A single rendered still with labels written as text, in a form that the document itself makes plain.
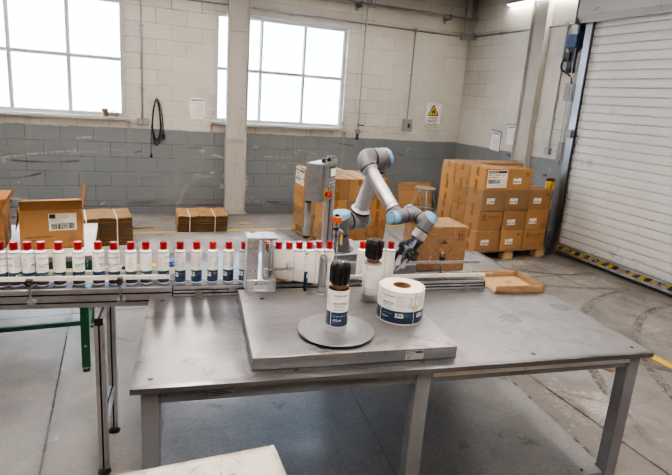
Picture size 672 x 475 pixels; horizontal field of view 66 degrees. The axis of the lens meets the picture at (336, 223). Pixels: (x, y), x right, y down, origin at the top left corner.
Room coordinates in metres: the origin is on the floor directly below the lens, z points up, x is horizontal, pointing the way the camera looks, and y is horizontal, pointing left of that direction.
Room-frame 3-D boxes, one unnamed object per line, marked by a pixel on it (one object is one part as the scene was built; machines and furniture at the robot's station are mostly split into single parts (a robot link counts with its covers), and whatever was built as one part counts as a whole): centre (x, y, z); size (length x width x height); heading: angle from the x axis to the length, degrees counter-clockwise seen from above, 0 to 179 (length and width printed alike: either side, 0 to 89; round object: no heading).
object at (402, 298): (2.14, -0.31, 0.95); 0.20 x 0.20 x 0.14
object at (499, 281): (2.83, -0.99, 0.85); 0.30 x 0.26 x 0.04; 106
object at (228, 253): (2.41, 0.51, 0.98); 0.05 x 0.05 x 0.20
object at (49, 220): (3.15, 1.77, 0.97); 0.51 x 0.39 x 0.37; 29
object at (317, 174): (2.62, 0.09, 1.38); 0.17 x 0.10 x 0.19; 161
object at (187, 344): (2.50, -0.18, 0.82); 2.10 x 1.50 x 0.02; 106
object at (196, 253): (2.37, 0.65, 0.98); 0.05 x 0.05 x 0.20
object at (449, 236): (3.04, -0.60, 0.99); 0.30 x 0.24 x 0.27; 106
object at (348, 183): (6.59, -0.01, 0.45); 1.20 x 0.84 x 0.89; 25
